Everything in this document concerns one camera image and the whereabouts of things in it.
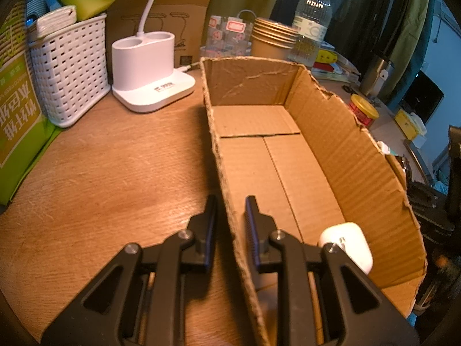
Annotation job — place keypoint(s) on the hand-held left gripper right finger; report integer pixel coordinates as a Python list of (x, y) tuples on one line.
[(251, 236)]

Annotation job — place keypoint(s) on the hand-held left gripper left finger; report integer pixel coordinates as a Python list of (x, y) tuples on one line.
[(210, 236)]

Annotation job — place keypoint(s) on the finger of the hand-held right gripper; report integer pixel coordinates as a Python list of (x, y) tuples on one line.
[(426, 202)]

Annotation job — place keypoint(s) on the white bottle with green label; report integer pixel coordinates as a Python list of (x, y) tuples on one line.
[(384, 147)]

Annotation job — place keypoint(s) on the cardboard box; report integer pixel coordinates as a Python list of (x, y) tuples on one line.
[(288, 173)]

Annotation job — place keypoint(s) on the white earbuds case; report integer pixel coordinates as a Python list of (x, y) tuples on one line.
[(353, 238)]

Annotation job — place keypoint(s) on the red jar with yellow lid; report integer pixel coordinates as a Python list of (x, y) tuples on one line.
[(362, 111)]

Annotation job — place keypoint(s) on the yellow tissue box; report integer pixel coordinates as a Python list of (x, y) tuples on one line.
[(407, 122)]

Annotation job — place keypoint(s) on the dark monitor screen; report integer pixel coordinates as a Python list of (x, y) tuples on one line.
[(421, 97)]

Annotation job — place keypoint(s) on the stainless steel thermos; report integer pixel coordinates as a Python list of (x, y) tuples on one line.
[(374, 75)]

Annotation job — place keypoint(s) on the pile of paper booklets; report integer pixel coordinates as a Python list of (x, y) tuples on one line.
[(338, 75)]

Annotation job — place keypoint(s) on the red book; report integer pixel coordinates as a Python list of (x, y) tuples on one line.
[(326, 67)]

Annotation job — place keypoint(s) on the olive hanging cloth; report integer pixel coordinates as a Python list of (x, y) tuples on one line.
[(392, 18)]

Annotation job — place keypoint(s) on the white desk lamp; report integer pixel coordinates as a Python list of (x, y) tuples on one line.
[(144, 65)]

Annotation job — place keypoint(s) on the stack of brown paper cups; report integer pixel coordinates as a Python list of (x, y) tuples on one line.
[(270, 41)]

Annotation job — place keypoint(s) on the clear printed plastic cup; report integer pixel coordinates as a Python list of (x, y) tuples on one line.
[(225, 34)]

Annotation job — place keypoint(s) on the clear plastic water bottle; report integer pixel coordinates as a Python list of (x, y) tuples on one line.
[(311, 25)]

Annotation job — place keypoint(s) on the white woven plastic basket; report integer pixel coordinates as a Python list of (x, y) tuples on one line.
[(72, 72)]

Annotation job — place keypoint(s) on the brown printed cardboard sheet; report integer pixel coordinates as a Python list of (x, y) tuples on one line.
[(187, 21)]

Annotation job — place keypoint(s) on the green paper goods package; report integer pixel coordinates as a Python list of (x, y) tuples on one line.
[(21, 115)]

